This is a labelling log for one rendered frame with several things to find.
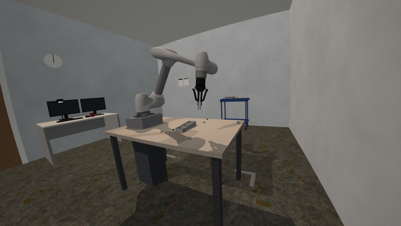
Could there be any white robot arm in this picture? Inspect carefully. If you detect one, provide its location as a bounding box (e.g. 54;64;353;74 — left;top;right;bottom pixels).
134;47;218;117

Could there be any grey three-compartment bin rack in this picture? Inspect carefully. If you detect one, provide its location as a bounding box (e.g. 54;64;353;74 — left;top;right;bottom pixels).
175;121;196;132

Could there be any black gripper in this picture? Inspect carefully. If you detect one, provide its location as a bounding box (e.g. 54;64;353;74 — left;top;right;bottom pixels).
192;78;208;110

